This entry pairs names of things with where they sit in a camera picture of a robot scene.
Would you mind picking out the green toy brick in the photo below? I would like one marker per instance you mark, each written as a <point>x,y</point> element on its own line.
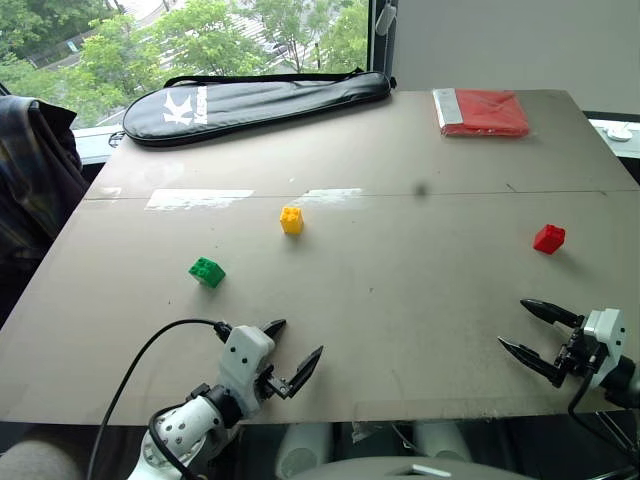
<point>207,272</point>

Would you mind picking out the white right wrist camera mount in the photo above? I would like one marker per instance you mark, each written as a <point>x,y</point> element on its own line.
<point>606,332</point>

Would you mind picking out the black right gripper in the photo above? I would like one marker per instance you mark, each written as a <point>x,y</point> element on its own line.
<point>575,357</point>

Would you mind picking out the dark window frame post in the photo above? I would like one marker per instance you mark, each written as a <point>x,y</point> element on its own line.
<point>372,40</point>

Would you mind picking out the red packaged cloth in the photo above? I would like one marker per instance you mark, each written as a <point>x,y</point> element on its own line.
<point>487,112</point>

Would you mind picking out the small white round device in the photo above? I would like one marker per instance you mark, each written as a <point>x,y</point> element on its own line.
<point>619,133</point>

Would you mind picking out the yellow toy brick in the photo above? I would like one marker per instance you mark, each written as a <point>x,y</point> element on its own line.
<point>291,221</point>

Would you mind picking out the grey fuzzy rounded shape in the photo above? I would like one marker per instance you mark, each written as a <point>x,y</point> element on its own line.
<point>35,462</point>

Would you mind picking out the red toy brick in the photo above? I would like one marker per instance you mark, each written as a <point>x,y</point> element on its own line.
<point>549,240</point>

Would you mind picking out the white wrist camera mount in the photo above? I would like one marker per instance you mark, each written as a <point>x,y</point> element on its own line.
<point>606,332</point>
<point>245,355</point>

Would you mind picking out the black racket bag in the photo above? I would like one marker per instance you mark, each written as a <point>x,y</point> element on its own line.
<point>240,107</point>

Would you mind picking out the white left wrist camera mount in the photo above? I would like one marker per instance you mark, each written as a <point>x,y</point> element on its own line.
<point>245,355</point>

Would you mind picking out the black metal frame strut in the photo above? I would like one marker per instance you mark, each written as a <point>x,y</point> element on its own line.
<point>617,432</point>

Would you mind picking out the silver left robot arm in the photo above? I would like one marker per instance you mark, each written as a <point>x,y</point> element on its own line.
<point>185,435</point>

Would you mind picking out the dark plaid garment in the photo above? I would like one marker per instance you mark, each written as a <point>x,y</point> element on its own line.
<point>35,190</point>

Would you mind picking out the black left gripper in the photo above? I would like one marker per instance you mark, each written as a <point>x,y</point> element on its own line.
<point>276,384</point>

